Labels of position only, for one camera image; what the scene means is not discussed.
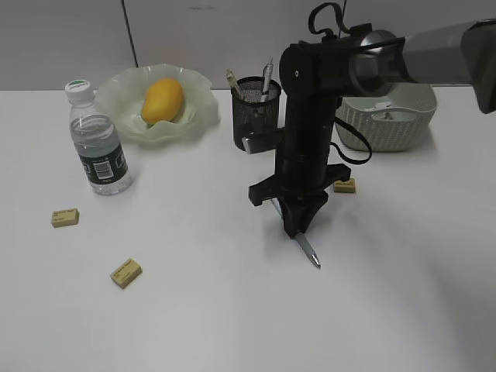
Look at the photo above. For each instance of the grey grip ballpoint pen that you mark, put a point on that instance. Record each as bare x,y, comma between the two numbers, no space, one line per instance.
301,239

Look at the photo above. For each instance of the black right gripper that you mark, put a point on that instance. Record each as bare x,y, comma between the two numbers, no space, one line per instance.
306,185

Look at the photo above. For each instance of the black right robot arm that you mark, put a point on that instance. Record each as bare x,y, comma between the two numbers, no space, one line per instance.
365,62

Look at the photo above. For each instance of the clear plastic water bottle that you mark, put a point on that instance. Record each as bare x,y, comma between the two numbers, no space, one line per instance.
96,141

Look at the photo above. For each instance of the yellow eraser front left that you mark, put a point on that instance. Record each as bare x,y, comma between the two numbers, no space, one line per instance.
126,273

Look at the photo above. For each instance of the yellow eraser near bottle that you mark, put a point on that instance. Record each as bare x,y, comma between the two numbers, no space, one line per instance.
67,217

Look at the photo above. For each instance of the yellow eraser near basket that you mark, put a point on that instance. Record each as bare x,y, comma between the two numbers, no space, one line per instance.
348,186

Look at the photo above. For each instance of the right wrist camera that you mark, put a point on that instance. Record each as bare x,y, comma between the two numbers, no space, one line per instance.
262,142

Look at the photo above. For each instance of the beige grip ballpoint pen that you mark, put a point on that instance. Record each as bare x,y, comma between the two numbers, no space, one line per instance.
233,83

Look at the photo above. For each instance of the pale green woven basket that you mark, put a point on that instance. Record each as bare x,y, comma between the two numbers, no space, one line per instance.
417,104

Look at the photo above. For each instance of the yellow mango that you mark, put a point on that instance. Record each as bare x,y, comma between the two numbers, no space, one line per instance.
163,101

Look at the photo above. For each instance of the waste paper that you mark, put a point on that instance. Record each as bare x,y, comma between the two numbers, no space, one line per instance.
384,111

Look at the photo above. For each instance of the black mesh pen holder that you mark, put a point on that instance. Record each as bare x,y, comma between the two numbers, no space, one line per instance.
250,115

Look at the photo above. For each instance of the pale green wavy plate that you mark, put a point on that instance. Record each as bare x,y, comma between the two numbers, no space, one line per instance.
123,97

